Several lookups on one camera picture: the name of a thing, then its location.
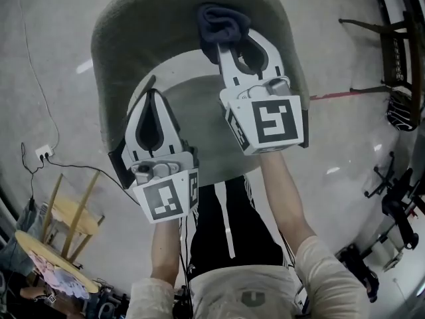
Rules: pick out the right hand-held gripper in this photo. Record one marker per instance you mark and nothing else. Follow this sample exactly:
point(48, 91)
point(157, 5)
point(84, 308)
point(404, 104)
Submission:
point(275, 121)

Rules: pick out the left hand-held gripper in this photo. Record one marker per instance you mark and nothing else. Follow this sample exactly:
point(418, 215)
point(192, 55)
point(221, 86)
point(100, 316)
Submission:
point(166, 198)

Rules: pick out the dark navy wiping cloth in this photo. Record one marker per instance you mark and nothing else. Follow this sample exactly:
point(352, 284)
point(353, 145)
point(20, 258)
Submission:
point(222, 25)

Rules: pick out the grey green chair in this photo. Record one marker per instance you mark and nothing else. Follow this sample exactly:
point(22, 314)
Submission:
point(139, 28)

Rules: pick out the person's right forearm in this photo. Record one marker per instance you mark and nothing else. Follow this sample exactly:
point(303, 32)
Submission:
point(287, 204)

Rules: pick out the person's left forearm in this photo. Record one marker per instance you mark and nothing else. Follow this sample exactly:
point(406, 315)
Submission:
point(166, 254)

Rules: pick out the black office chair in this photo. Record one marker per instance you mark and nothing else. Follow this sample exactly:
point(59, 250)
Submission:
point(398, 211)

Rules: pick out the red floor tape line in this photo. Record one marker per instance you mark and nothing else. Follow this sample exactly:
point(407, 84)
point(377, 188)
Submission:
point(345, 95)

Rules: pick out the white power strip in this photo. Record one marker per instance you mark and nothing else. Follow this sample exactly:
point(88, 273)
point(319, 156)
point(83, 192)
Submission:
point(44, 151)

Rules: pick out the round wooden side table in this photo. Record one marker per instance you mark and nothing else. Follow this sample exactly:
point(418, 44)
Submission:
point(73, 216)

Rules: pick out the person's black trousers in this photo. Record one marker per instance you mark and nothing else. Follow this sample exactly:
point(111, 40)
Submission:
point(239, 228)

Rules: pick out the black mesh metal table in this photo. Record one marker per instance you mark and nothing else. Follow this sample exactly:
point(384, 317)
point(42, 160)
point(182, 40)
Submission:
point(403, 62)

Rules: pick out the black striped helmet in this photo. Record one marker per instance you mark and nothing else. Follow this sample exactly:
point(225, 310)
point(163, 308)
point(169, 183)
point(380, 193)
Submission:
point(400, 115)

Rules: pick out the pile of pastel clothes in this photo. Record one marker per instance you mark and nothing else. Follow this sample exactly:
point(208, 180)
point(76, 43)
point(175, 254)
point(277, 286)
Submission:
point(59, 274)

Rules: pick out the person's cream shirt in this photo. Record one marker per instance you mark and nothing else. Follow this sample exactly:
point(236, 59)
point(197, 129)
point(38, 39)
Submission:
point(239, 294)

